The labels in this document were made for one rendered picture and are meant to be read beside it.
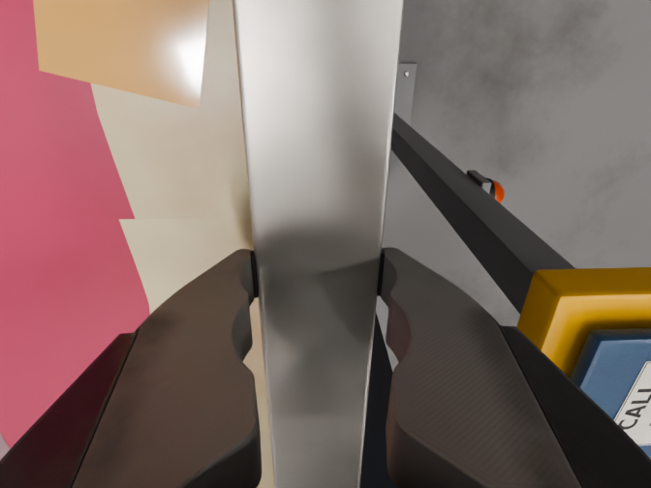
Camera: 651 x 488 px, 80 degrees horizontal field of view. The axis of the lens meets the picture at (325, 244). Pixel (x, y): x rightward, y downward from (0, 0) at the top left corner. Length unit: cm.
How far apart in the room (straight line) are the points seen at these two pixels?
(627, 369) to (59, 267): 27
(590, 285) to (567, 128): 113
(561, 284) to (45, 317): 25
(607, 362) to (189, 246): 21
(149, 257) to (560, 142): 129
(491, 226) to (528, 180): 96
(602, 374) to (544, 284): 5
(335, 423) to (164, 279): 9
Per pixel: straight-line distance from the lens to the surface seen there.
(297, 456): 18
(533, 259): 36
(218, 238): 16
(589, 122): 140
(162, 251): 16
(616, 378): 27
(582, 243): 158
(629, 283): 27
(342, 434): 17
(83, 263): 18
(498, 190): 53
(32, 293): 20
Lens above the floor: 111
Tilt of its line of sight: 61 degrees down
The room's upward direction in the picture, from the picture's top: 173 degrees clockwise
